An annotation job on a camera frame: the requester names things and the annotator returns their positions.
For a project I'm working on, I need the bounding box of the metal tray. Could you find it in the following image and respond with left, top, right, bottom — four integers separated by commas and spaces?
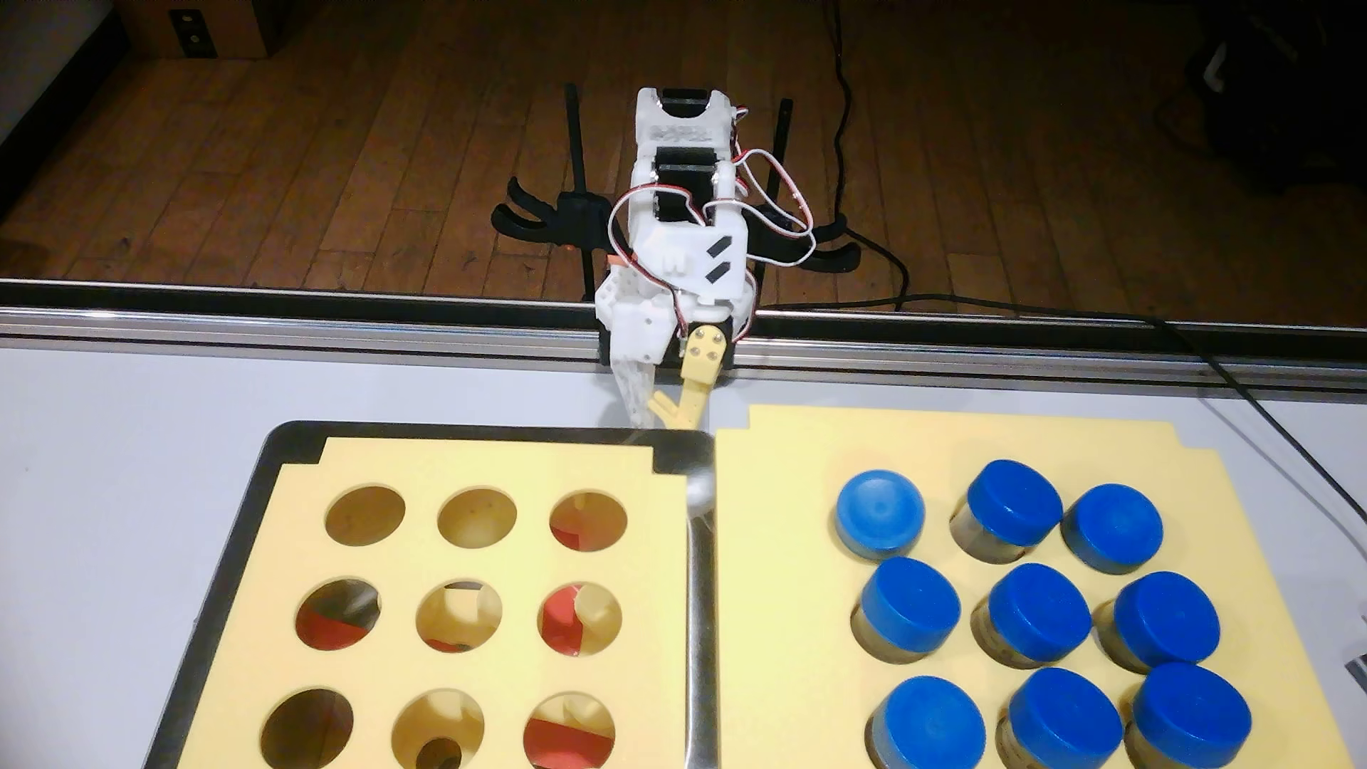
142, 419, 719, 769

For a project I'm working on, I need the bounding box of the black bag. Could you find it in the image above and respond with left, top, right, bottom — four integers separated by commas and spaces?
1151, 0, 1367, 196

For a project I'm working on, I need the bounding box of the large yellow foam rack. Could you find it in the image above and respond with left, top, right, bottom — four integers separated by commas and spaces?
713, 402, 1356, 769

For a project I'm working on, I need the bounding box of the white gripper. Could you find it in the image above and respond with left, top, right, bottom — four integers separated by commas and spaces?
595, 197, 751, 431

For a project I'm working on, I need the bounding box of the yellow foam rack in tray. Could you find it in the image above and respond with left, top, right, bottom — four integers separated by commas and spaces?
176, 434, 690, 769

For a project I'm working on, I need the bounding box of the cardboard box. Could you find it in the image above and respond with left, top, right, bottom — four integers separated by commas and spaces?
115, 0, 290, 58

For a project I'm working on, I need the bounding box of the aluminium table edge rail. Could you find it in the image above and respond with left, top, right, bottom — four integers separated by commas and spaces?
0, 276, 1367, 391

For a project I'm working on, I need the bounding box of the black cable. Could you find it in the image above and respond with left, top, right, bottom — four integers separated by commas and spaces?
831, 0, 911, 311
756, 293, 1367, 527

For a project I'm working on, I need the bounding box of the blue capped test tube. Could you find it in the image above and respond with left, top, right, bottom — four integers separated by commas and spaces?
865, 674, 988, 769
1060, 483, 1164, 575
996, 667, 1125, 769
834, 468, 927, 561
970, 563, 1094, 671
850, 555, 963, 664
949, 458, 1065, 564
1094, 570, 1221, 675
1124, 661, 1253, 769

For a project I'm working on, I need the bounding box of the black clamp with orange trigger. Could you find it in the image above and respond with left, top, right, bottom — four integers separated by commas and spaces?
491, 80, 637, 300

